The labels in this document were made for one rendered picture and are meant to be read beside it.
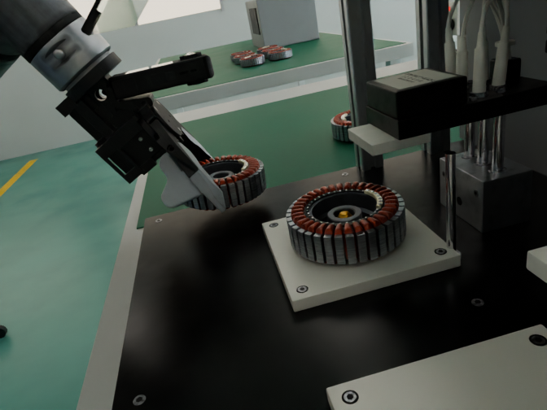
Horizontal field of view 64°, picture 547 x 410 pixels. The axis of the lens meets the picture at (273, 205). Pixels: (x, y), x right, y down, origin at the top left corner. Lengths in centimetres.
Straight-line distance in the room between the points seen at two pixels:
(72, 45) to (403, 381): 43
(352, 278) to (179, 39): 455
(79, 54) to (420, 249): 38
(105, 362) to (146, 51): 453
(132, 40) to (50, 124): 121
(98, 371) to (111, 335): 5
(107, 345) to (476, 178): 37
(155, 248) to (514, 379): 38
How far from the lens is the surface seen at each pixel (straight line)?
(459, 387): 30
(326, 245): 38
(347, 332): 35
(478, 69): 42
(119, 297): 51
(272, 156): 80
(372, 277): 38
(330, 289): 37
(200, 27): 485
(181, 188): 51
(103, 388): 41
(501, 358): 32
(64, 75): 51
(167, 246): 53
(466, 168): 47
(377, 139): 39
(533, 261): 23
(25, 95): 515
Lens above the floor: 101
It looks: 25 degrees down
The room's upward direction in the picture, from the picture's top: 11 degrees counter-clockwise
